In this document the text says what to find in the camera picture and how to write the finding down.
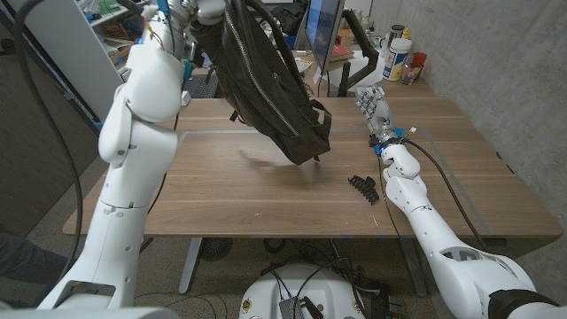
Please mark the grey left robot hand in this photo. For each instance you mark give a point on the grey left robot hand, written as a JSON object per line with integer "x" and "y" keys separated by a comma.
{"x": 208, "y": 11}

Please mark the white shelf cabinet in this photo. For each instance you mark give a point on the white shelf cabinet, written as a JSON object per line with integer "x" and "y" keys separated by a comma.
{"x": 66, "y": 44}

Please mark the black lid bottle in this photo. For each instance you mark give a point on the black lid bottle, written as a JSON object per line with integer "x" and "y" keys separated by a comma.
{"x": 397, "y": 32}

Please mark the person leg dark trousers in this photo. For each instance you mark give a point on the person leg dark trousers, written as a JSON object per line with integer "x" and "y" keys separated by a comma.
{"x": 26, "y": 261}

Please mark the black claw hair clip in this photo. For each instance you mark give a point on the black claw hair clip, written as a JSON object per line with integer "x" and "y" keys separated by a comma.
{"x": 364, "y": 190}

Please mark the grey table leg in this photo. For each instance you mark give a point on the grey table leg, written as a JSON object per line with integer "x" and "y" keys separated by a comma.
{"x": 414, "y": 270}

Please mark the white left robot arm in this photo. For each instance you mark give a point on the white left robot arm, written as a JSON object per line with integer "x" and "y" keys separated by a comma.
{"x": 128, "y": 177}

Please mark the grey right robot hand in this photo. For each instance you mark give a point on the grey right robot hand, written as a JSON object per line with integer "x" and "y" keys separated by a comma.
{"x": 376, "y": 113}

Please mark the black computer monitor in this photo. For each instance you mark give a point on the black computer monitor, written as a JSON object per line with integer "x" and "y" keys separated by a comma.
{"x": 321, "y": 31}

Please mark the white table leg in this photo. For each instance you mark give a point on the white table leg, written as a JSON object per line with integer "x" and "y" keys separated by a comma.
{"x": 190, "y": 266}

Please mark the red book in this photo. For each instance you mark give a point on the red book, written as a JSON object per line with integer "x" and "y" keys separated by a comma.
{"x": 342, "y": 52}

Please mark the white wipes canister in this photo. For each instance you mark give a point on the white wipes canister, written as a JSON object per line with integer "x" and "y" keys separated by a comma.
{"x": 396, "y": 59}

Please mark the black laptop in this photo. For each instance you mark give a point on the black laptop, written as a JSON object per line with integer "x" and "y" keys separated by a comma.
{"x": 204, "y": 86}

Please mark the black backpack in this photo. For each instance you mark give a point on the black backpack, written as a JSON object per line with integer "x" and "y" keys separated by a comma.
{"x": 266, "y": 88}

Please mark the white power strip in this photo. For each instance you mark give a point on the white power strip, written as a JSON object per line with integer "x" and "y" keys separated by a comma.
{"x": 185, "y": 98}

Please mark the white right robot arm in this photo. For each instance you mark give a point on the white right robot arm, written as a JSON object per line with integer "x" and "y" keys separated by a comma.
{"x": 425, "y": 221}

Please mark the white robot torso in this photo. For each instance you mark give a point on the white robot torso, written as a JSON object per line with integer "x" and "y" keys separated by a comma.
{"x": 310, "y": 288}

